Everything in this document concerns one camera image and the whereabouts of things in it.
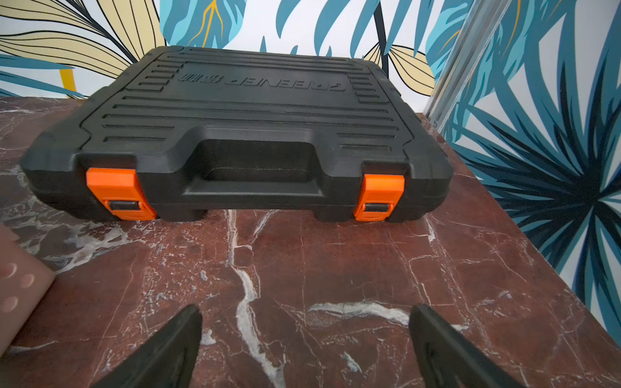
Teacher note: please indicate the aluminium corner post right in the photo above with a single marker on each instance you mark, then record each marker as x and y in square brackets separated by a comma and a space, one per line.
[454, 48]

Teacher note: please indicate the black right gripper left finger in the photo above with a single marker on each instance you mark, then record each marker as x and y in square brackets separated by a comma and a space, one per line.
[167, 359]

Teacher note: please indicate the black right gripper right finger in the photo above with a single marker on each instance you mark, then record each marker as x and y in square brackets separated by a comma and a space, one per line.
[447, 359]

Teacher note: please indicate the black plastic tool case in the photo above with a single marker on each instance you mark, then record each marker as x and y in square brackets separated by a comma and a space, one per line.
[189, 130]

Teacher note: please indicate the pink perforated plastic basket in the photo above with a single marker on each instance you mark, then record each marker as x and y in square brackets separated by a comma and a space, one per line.
[24, 282]

